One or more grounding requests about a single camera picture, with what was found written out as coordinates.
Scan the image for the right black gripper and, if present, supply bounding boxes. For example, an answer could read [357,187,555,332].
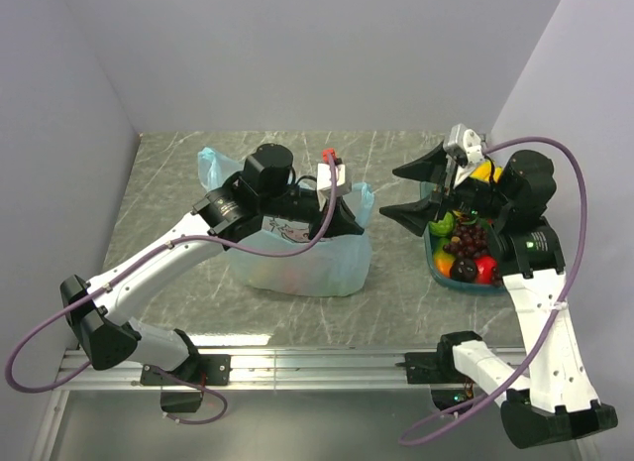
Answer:
[379,135,512,236]

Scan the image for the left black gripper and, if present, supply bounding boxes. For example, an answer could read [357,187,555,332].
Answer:
[262,185,366,243]

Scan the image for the light blue plastic bag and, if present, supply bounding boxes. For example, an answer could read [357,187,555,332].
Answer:
[197,148,375,297]

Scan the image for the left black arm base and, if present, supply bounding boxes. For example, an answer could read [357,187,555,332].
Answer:
[140,354,231,417]

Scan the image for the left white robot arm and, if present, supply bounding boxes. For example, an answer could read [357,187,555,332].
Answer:
[60,144,364,384]

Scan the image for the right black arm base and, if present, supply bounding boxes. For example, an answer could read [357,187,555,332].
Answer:
[395,352,476,410]

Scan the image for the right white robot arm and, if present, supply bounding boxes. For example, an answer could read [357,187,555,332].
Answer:
[381,138,618,449]

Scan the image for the green fake custard apple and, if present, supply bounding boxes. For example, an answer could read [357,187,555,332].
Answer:
[428,212,455,238]

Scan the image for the yellow fake bananas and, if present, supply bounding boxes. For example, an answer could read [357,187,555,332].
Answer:
[470,160,503,182]

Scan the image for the purple fake grapes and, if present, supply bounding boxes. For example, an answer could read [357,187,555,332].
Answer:
[441,223,490,260]

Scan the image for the small orange fake fruit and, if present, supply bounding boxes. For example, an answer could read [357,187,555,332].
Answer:
[433,249,456,279]

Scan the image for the dark fake plum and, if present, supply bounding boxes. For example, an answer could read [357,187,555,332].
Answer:
[450,258,479,284]

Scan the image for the red orange fake pepper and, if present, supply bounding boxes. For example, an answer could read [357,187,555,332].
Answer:
[475,256,502,287]

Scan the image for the teal plastic fruit basket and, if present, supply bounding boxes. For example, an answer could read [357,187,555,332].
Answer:
[423,210,505,295]

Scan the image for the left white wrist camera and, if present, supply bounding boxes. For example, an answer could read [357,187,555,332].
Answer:
[315,148,353,209]

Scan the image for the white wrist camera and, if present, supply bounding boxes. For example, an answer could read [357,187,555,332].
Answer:
[315,148,353,209]
[443,124,485,179]

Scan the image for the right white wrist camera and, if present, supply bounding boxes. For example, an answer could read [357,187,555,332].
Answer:
[443,124,485,179]

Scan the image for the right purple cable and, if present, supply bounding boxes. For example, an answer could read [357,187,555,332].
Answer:
[398,136,589,447]

